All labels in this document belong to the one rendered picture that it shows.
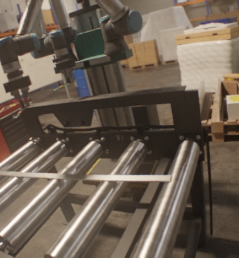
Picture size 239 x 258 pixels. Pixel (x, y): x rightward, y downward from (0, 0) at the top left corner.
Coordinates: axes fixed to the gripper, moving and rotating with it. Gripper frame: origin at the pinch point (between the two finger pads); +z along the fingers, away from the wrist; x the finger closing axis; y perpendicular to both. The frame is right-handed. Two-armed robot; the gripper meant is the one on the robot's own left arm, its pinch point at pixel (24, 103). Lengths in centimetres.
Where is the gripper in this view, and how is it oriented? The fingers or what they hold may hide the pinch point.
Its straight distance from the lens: 124.9
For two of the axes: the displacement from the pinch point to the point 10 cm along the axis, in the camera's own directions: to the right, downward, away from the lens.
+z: 2.3, 9.0, 3.7
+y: 1.4, 3.5, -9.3
